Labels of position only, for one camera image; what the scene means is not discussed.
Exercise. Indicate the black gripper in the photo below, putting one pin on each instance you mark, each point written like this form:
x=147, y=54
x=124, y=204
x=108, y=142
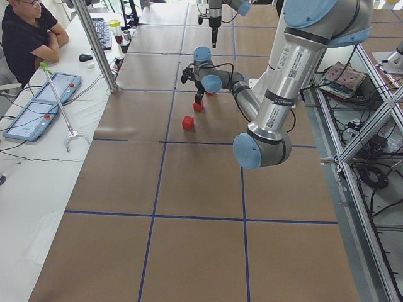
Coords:
x=215, y=24
x=199, y=89

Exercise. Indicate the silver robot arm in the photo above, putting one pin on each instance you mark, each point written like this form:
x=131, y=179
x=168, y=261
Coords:
x=214, y=14
x=305, y=31

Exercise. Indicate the steel cup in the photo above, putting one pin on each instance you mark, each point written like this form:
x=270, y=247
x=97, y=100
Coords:
x=127, y=35

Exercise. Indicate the green lid cup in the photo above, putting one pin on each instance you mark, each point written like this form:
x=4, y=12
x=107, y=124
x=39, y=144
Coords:
x=115, y=28

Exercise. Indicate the black keyboard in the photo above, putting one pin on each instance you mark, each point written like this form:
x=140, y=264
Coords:
x=103, y=32

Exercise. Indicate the black computer mouse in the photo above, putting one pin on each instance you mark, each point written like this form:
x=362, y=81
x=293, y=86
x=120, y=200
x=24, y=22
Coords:
x=84, y=57

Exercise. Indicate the folded patterned cloth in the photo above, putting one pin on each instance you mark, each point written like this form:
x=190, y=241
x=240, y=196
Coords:
x=341, y=80

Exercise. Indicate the reacher grabber stick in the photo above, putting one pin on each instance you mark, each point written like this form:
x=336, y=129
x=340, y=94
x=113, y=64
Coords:
x=71, y=132

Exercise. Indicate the upper teach pendant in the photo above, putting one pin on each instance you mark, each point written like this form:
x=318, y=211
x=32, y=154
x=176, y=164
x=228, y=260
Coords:
x=65, y=84

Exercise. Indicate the teach pendant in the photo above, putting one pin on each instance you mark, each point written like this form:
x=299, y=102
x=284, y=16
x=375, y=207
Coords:
x=32, y=121
x=65, y=84

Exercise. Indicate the lower teach pendant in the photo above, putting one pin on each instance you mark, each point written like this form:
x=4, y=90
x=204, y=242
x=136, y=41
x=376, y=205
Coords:
x=32, y=121

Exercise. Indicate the seated man black shirt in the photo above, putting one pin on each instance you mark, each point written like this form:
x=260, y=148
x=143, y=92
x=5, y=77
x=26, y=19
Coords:
x=31, y=35

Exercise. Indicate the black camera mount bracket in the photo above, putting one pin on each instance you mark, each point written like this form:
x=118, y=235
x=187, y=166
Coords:
x=188, y=75

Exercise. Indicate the white pedestal column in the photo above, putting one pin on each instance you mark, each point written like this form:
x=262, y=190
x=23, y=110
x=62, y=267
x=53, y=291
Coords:
x=258, y=85

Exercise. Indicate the aluminium frame post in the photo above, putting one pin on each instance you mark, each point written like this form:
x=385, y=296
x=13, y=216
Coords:
x=85, y=18

